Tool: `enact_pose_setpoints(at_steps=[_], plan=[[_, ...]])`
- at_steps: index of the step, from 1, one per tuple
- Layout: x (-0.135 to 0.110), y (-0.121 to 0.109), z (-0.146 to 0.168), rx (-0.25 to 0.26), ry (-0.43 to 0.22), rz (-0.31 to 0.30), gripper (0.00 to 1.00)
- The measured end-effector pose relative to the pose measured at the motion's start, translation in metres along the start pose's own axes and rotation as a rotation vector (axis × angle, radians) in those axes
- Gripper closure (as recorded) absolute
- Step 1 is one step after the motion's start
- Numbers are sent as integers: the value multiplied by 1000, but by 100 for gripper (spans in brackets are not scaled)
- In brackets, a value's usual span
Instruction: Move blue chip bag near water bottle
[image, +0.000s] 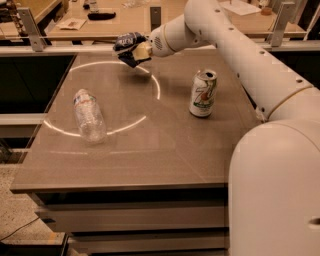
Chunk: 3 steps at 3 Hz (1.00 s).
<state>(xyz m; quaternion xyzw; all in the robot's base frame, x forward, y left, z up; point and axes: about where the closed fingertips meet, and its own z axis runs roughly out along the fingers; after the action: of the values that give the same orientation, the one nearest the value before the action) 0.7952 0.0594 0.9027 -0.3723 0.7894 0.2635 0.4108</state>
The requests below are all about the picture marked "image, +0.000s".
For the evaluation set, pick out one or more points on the clear plastic water bottle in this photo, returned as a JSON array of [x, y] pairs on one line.
[[88, 116]]

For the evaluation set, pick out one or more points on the blue chip bag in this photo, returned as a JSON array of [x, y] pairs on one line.
[[125, 44]]

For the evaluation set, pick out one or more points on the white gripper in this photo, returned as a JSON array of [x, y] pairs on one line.
[[159, 42]]

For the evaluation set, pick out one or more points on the left metal bracket post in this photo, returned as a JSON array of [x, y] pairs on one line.
[[37, 42]]

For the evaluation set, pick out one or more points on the grey drawer cabinet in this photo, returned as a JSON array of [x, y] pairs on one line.
[[170, 221]]

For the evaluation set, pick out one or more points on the brown tape roll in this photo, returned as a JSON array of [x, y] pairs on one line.
[[266, 11]]

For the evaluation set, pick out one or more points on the metal bracket post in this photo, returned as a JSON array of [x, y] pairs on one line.
[[37, 42], [285, 12], [155, 17]]

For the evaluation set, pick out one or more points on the right metal bracket post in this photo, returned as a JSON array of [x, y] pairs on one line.
[[285, 12]]

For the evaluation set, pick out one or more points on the green 7up soda can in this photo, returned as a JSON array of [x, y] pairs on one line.
[[203, 93]]

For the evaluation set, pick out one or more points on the middle metal bracket post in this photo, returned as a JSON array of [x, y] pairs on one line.
[[155, 17]]

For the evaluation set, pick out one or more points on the white paper sheet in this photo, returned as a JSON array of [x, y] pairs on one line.
[[239, 7]]

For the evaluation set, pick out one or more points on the black object on desk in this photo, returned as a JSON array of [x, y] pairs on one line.
[[101, 16]]

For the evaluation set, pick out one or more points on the brown paper packet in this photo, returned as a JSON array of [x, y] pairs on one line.
[[71, 24]]

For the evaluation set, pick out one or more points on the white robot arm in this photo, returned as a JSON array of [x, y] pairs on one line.
[[274, 175]]

